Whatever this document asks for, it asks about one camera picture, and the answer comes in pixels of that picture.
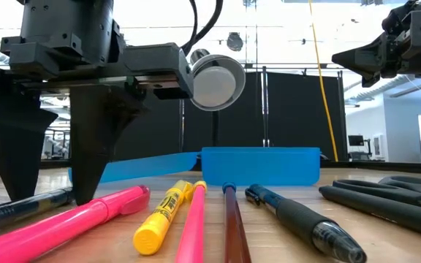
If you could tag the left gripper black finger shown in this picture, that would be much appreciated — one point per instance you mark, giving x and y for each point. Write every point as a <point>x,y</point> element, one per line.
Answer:
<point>13,146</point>
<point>90,146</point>

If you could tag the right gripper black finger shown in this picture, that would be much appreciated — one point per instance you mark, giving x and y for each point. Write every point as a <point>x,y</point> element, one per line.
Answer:
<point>367,55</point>

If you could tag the black pen with clear barrel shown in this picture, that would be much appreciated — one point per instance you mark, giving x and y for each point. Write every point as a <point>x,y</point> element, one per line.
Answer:
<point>24,210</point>

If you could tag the pink highlighter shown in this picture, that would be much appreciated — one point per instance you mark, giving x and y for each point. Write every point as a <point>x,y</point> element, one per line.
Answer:
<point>68,226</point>

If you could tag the yellow highlighter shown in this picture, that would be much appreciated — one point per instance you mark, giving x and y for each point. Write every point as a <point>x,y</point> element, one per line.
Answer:
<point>152,233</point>

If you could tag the pink pencil with yellow eraser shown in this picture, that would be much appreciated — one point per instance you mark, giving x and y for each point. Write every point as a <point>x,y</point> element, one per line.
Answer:
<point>192,226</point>

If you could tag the blue translucent plastic supply box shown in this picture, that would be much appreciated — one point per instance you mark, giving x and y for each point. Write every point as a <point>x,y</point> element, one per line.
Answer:
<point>261,166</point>

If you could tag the black marker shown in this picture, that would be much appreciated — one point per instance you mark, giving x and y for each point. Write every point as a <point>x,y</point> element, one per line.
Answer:
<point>378,210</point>

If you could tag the brown pencil with blue eraser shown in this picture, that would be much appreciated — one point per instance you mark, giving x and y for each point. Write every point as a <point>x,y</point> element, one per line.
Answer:
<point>234,226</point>

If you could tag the blue pen with black grip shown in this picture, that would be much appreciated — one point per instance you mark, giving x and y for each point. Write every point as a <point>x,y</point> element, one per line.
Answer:
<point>298,215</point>

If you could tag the small black monitor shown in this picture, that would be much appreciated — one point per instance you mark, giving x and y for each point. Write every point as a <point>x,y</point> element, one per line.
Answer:
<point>356,140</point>

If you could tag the silver partition pole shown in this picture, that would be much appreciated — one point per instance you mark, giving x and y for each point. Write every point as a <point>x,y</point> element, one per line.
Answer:
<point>265,109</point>

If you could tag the round grey ceiling fixture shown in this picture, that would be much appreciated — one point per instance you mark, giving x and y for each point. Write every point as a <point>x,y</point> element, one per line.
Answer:
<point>235,42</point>

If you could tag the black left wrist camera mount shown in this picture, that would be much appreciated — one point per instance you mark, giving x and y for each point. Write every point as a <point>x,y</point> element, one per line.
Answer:
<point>31,60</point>

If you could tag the black partition top rail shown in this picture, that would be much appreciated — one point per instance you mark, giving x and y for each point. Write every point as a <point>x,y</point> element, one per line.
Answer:
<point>291,66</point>

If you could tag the white wall device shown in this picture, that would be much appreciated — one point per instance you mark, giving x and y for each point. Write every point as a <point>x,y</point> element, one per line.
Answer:
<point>378,146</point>

